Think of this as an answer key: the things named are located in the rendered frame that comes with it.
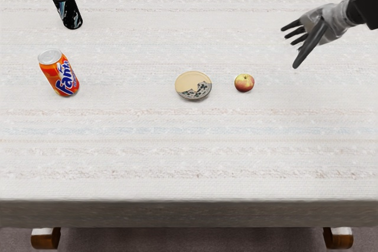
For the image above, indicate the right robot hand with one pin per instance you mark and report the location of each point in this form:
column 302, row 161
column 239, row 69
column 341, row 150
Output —
column 325, row 20

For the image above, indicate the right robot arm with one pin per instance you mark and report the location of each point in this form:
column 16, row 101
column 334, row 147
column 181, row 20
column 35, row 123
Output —
column 364, row 5

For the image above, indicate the cream plate with printed pattern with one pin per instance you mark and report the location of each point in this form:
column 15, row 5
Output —
column 193, row 85

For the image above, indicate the red yellow apple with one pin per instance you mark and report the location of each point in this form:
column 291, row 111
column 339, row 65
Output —
column 244, row 83

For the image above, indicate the black soda can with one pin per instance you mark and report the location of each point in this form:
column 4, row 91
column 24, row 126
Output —
column 67, row 8

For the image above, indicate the orange soda can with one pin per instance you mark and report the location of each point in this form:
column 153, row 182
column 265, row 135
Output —
column 59, row 72

